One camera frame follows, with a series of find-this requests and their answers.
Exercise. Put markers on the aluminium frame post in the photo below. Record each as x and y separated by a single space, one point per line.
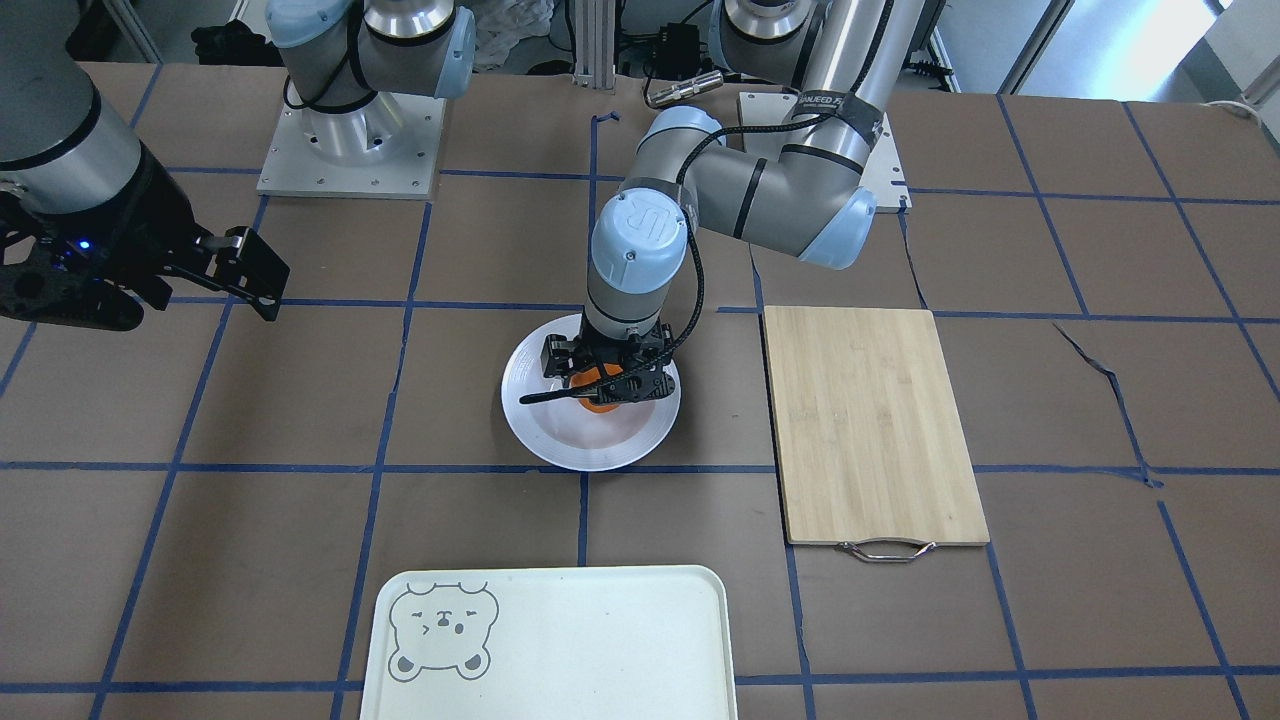
594 44

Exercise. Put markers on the bamboo cutting board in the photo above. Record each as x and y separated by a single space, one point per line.
869 444

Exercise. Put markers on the orange fruit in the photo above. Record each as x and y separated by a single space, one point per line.
598 400

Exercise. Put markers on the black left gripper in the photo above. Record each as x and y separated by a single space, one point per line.
556 355

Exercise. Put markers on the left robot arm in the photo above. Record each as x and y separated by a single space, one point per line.
794 186

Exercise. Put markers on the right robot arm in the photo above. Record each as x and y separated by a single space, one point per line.
67 149

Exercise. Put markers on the cream bear tray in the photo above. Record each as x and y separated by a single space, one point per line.
638 642

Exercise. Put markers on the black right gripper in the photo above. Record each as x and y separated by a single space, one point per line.
150 215

